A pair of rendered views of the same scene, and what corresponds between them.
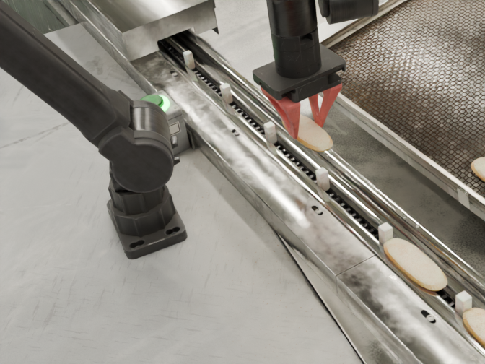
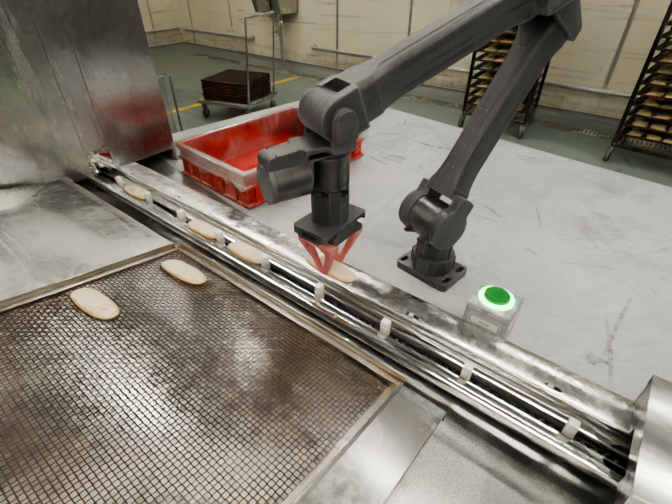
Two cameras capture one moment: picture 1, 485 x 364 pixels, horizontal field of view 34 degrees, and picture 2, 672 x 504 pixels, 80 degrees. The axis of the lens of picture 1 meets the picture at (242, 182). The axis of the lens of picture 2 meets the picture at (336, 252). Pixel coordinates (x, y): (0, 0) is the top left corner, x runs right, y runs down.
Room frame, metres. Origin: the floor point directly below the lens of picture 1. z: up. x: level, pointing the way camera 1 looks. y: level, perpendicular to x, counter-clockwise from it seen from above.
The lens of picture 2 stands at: (1.32, -0.35, 1.34)
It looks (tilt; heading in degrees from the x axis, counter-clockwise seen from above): 36 degrees down; 150
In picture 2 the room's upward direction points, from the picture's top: straight up
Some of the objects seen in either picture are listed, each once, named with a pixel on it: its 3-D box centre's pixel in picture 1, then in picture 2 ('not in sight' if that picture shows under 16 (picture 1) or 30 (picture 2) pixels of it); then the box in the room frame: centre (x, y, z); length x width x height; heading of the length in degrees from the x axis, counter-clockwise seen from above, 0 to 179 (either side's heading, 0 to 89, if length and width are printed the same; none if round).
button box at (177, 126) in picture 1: (160, 135); (488, 323); (1.04, 0.11, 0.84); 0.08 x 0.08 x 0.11; 22
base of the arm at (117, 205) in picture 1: (140, 201); (433, 254); (0.86, 0.14, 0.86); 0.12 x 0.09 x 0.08; 15
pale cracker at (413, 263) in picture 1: (414, 261); (246, 251); (0.66, -0.18, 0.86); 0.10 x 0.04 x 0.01; 22
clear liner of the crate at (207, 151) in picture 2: not in sight; (275, 148); (0.23, 0.07, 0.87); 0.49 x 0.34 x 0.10; 108
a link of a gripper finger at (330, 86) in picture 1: (307, 100); (328, 246); (0.86, -0.10, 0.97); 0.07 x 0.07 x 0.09; 22
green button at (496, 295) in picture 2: (151, 105); (496, 297); (1.04, 0.11, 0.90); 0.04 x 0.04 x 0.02
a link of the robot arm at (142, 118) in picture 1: (142, 151); (432, 225); (0.86, 0.12, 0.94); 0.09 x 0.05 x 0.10; 91
